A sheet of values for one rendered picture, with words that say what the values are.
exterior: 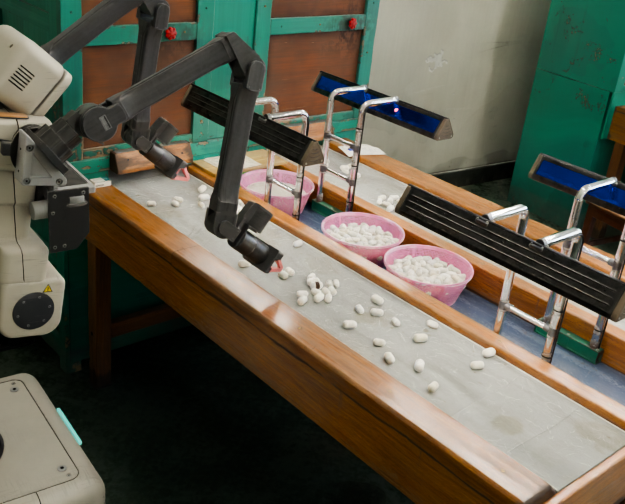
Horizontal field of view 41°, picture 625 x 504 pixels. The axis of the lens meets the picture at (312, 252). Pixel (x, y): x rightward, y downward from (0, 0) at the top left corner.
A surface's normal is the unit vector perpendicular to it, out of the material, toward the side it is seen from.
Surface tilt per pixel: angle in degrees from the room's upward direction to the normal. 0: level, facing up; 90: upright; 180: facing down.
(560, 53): 90
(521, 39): 90
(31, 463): 0
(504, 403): 0
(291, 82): 90
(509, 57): 90
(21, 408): 0
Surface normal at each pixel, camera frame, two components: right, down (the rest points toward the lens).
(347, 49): 0.65, 0.39
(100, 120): 0.45, 0.24
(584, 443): 0.11, -0.90
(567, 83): -0.81, 0.17
